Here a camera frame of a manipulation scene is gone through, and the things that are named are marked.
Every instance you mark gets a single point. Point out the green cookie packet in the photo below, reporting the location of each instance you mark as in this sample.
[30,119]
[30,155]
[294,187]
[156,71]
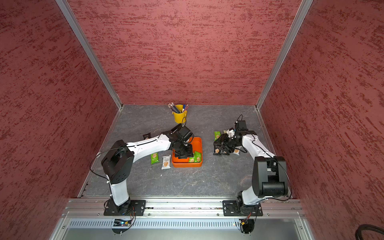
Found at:
[217,134]
[154,158]

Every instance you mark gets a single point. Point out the white cookie packet outside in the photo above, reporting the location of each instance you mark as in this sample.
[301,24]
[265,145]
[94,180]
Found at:
[237,152]

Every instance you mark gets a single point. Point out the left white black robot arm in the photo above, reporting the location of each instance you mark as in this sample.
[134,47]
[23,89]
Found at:
[118,162]

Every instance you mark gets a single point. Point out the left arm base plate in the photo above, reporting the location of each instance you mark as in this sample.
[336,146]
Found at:
[129,208]

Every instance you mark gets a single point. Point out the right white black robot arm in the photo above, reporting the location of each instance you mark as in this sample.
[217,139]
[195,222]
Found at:
[269,178]

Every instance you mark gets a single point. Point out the orange storage box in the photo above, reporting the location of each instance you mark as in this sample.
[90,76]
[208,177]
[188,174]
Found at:
[184,163]

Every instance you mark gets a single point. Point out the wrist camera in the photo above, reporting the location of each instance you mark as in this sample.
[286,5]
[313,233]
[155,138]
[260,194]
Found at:
[183,133]
[241,125]

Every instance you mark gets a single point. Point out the coloured pencils bunch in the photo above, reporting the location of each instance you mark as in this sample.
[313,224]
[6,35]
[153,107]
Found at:
[176,110]

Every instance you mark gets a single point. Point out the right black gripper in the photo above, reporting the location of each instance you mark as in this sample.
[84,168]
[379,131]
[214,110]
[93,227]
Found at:
[223,138]

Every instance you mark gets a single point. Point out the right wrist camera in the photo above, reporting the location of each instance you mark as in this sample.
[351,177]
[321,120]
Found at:
[241,125]

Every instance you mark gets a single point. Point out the black cookie packet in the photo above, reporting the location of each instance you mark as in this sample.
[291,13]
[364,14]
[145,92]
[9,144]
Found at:
[217,151]
[147,136]

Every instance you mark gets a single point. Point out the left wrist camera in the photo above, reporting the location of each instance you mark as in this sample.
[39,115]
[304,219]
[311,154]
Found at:
[183,133]

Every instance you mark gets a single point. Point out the yellow pencil cup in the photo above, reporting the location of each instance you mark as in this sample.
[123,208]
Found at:
[180,118]

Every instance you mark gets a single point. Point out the aluminium front rail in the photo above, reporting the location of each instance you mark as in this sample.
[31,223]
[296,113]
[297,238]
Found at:
[183,208]

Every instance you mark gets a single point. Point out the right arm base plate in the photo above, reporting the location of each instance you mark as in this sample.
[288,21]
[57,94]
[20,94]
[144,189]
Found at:
[237,208]

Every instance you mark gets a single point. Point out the white cookie packet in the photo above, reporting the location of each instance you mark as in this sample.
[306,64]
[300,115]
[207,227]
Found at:
[166,162]

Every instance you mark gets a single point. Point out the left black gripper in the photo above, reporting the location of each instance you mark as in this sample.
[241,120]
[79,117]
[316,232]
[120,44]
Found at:
[190,153]

